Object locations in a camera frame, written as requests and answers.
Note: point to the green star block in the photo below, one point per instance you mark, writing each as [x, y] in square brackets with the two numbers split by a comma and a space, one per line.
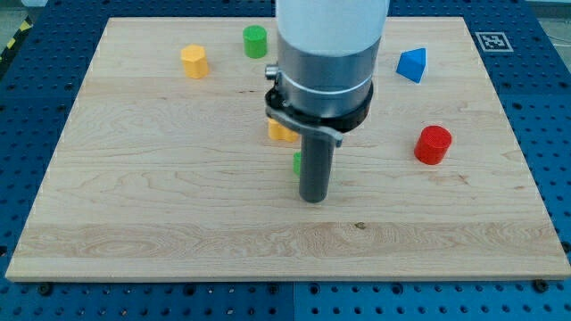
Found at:
[297, 157]

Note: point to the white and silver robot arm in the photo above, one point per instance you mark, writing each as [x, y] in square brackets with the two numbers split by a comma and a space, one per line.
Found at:
[326, 53]

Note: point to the yellow heart block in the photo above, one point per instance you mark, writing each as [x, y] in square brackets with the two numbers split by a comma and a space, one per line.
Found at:
[277, 131]

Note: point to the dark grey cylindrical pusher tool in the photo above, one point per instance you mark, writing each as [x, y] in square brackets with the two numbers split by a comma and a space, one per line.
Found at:
[315, 168]

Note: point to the light wooden board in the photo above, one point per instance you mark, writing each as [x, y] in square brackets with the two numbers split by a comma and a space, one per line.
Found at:
[163, 178]

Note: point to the green cylinder block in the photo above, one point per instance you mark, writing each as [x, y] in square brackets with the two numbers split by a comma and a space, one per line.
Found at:
[255, 41]

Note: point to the yellow hexagon block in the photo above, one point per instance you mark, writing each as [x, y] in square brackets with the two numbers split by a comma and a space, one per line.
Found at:
[194, 60]

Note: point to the red cylinder block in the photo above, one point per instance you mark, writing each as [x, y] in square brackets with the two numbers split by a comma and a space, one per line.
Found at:
[432, 144]

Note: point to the blue triangular prism block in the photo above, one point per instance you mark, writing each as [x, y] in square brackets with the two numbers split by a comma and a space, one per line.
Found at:
[412, 64]

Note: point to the black and white fiducial tag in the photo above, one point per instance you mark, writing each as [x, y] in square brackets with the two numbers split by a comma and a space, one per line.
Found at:
[494, 42]

